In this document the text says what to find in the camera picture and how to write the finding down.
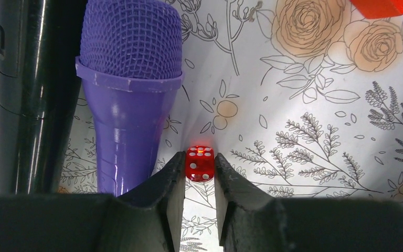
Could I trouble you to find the purple toy microphone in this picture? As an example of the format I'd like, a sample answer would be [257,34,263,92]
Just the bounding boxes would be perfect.
[76,1,184,196]

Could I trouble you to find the red die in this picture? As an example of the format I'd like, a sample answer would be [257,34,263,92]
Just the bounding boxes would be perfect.
[185,145,215,182]

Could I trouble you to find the floral table mat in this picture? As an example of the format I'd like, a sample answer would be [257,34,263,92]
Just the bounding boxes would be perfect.
[0,1,403,251]

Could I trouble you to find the black microphone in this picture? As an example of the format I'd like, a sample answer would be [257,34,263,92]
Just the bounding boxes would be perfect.
[0,0,87,194]

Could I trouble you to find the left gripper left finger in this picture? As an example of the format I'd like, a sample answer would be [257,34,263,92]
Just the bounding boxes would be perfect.
[0,152,185,251]

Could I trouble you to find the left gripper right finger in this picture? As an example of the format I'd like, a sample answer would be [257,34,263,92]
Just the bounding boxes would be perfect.
[215,154,403,251]

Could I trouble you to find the small red cube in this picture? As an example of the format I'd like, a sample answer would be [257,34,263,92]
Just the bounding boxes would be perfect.
[350,0,403,19]

